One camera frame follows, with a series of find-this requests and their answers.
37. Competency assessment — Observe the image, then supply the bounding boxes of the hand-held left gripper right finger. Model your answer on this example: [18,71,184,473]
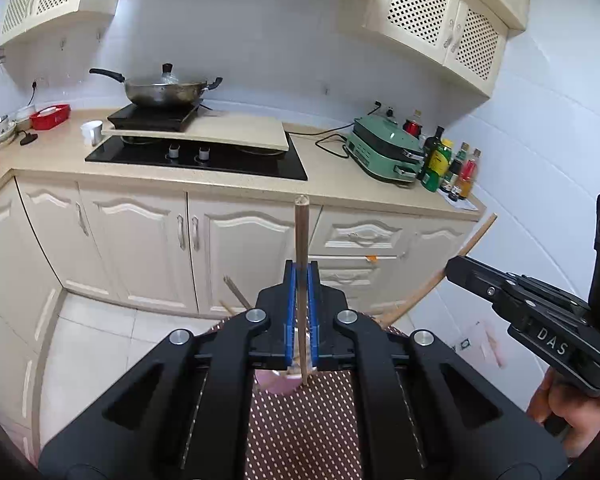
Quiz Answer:
[307,260,568,480]

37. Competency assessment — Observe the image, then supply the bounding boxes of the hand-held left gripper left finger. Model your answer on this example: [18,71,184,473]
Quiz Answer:
[39,260,298,480]

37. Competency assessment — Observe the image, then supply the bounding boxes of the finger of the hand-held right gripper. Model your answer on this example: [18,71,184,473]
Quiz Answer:
[445,256,592,333]

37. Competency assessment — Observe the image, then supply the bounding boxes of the pink cup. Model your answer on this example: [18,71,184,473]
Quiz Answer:
[253,329,312,397]

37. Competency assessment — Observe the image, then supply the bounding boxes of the person's right hand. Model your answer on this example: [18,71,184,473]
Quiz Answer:
[526,366,600,461]

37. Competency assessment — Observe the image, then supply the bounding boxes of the middle cream drawer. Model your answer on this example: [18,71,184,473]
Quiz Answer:
[316,259,403,292]

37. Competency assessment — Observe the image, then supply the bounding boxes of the small cream drawer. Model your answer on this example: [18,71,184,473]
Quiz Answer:
[344,287,412,315]

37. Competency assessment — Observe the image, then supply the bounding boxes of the white paper sheet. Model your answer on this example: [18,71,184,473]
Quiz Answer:
[442,192,480,212]

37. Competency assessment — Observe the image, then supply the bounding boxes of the large cream drawer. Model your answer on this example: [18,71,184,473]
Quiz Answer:
[310,206,422,262]

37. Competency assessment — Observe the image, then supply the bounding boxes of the orange red bottle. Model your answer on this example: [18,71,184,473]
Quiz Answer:
[452,148,483,200]

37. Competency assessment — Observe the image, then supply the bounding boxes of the dark sauce bottle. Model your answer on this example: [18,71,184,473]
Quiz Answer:
[442,142,470,194]

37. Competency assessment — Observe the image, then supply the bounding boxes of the brown dotted tablecloth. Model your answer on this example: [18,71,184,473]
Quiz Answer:
[209,309,462,480]

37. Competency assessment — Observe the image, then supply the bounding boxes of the yellow green bottle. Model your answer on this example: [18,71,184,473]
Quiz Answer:
[421,138,454,194]

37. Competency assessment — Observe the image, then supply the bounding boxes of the dark green oil bottle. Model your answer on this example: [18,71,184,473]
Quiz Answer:
[419,126,445,184]

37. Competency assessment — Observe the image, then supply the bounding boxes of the black glass gas hob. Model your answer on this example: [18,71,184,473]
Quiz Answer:
[84,132,309,182]

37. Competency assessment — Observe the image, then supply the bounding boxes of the green electric grill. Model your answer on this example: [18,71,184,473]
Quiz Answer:
[343,114,425,185]

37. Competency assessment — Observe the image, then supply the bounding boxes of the red label bottle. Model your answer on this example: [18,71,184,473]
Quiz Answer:
[403,108,427,139]

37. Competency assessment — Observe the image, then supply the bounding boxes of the cream base cabinets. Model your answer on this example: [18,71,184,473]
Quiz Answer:
[0,170,482,463]

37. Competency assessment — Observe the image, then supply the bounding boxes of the wooden board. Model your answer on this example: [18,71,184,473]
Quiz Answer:
[101,112,291,152]

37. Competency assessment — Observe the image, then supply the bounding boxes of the black induction cooker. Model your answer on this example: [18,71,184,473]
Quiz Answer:
[107,101,203,133]

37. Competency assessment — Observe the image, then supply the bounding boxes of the steel wok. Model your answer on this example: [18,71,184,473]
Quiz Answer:
[89,63,224,109]

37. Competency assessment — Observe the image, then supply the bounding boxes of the glass wok lid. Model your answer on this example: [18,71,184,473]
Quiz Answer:
[129,63,207,90]

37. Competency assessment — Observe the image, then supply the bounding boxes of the white cup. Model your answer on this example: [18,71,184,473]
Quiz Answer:
[81,120,105,147]

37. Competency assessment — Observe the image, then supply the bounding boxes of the red plastic basket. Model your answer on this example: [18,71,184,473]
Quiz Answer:
[29,104,72,131]

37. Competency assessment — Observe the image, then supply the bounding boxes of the stack of white bowls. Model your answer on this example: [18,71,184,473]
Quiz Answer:
[0,116,19,152]

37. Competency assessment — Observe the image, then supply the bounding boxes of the black power cable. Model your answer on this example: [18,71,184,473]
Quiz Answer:
[286,127,352,159]

